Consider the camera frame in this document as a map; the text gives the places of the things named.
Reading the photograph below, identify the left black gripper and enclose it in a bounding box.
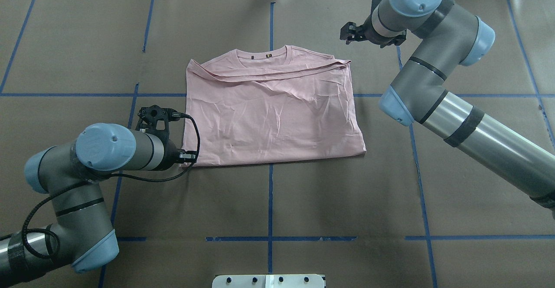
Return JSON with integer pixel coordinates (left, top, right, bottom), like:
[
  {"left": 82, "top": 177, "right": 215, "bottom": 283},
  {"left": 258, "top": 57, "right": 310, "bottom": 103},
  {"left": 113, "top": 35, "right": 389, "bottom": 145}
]
[{"left": 160, "top": 143, "right": 191, "bottom": 169}]

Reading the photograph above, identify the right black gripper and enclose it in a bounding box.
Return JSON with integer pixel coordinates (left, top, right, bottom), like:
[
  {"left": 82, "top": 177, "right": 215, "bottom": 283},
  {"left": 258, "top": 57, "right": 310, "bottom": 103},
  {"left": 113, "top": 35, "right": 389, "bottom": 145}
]
[{"left": 340, "top": 17, "right": 406, "bottom": 48}]

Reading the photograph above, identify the pink Snoopy t-shirt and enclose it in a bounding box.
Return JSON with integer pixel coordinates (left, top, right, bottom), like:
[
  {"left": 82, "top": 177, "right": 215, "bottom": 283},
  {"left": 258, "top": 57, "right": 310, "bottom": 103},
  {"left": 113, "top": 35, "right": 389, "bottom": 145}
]
[{"left": 183, "top": 45, "right": 366, "bottom": 167}]

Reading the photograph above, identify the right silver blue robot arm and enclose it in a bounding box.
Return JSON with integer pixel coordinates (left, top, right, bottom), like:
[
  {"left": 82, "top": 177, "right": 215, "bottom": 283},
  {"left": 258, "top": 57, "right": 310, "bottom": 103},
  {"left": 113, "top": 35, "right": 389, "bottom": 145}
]
[{"left": 340, "top": 0, "right": 555, "bottom": 212}]

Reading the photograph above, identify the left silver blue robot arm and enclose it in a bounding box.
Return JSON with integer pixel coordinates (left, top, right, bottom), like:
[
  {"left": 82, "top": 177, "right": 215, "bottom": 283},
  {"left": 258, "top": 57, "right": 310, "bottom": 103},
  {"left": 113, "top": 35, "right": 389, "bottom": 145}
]
[{"left": 1, "top": 123, "right": 198, "bottom": 288}]

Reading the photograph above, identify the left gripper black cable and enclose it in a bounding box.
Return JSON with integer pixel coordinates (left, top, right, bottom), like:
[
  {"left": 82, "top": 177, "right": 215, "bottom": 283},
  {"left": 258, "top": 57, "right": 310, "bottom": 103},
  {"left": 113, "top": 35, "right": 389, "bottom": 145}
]
[{"left": 21, "top": 111, "right": 201, "bottom": 260}]

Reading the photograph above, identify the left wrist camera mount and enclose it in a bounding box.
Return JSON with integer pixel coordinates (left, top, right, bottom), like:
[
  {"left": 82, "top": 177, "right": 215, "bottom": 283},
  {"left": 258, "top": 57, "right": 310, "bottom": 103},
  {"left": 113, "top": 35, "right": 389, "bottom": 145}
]
[{"left": 135, "top": 105, "right": 175, "bottom": 144}]

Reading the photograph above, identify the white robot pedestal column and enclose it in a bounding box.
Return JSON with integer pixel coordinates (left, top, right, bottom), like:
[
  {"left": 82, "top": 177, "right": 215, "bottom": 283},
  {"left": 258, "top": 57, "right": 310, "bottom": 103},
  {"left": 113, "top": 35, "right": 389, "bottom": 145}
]
[{"left": 212, "top": 274, "right": 327, "bottom": 288}]

